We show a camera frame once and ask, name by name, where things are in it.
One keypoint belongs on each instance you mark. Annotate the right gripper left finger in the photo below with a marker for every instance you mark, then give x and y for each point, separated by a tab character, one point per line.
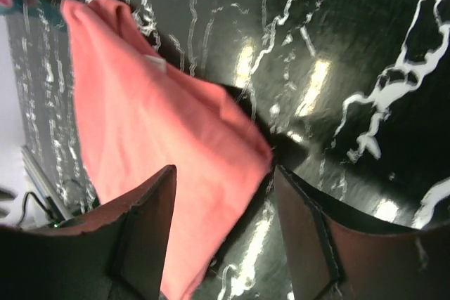
116	251

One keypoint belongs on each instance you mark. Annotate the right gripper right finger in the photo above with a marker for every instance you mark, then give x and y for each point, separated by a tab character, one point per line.
335	251

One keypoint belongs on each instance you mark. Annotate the dusty red t-shirt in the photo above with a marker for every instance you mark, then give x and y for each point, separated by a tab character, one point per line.
136	113

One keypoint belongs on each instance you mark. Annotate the teal plastic laundry basket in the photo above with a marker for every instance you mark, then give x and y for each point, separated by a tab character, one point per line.
49	9

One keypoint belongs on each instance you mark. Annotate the aluminium frame rail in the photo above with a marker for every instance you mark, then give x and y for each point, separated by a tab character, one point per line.
45	190

